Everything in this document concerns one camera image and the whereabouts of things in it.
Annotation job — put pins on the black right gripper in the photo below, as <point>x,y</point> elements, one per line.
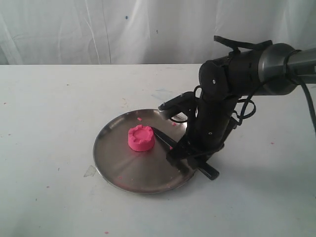
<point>206,133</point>

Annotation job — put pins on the black kitchen knife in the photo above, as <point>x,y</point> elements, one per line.
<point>178,151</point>

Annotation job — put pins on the pink dough piece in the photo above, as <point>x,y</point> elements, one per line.
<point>141,138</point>

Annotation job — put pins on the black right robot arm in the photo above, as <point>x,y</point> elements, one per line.
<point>227,86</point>

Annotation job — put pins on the round stainless steel plate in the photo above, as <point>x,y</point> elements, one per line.
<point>139,172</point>

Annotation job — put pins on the white backdrop curtain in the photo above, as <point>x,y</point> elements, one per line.
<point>146,31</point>

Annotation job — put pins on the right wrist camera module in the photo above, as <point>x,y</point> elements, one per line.
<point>185,103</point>

